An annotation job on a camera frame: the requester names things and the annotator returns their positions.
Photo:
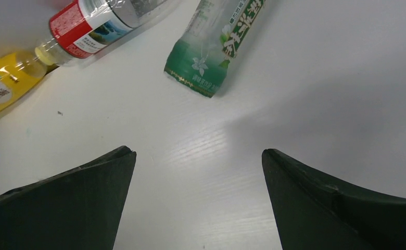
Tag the yellow juice bottle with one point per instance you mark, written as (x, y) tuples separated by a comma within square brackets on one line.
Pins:
[(19, 73)]

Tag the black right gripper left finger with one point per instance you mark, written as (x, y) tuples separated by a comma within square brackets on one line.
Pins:
[(80, 208)]

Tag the red label bottle red cap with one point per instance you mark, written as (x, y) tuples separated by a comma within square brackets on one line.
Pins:
[(84, 28)]

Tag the green tinted bottle white cap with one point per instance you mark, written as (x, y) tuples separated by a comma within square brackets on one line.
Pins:
[(214, 43)]

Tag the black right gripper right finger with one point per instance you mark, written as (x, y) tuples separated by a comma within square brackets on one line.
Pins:
[(315, 210)]

